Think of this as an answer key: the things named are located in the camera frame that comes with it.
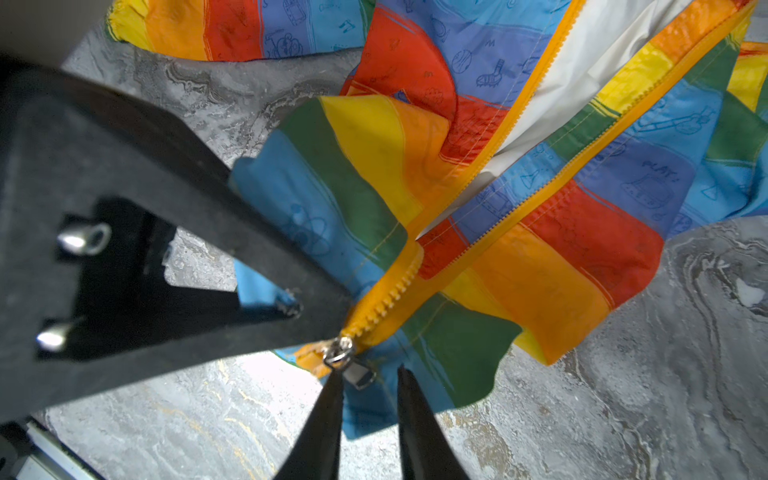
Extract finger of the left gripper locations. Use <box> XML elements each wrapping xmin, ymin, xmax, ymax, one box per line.
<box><xmin>1</xmin><ymin>56</ymin><xmax>353</xmax><ymax>422</ymax></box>

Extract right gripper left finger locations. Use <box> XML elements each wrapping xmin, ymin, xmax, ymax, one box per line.
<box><xmin>273</xmin><ymin>372</ymin><xmax>344</xmax><ymax>480</ymax></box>

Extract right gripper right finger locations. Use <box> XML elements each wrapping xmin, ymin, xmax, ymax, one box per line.
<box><xmin>397</xmin><ymin>365</ymin><xmax>469</xmax><ymax>480</ymax></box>

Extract rainbow striped jacket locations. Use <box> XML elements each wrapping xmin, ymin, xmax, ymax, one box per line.
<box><xmin>107</xmin><ymin>1</ymin><xmax>767</xmax><ymax>439</ymax></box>

